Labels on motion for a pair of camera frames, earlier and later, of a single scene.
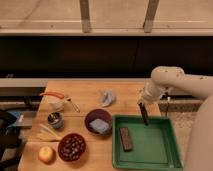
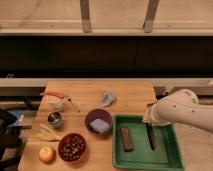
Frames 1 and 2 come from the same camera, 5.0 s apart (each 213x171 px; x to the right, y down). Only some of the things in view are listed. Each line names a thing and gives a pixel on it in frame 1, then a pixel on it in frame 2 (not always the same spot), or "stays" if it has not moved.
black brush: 144,113 -> 151,136
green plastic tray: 154,145 stays
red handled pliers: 55,94 stays
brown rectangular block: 126,140 stays
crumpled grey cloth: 108,98 stays
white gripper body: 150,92 -> 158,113
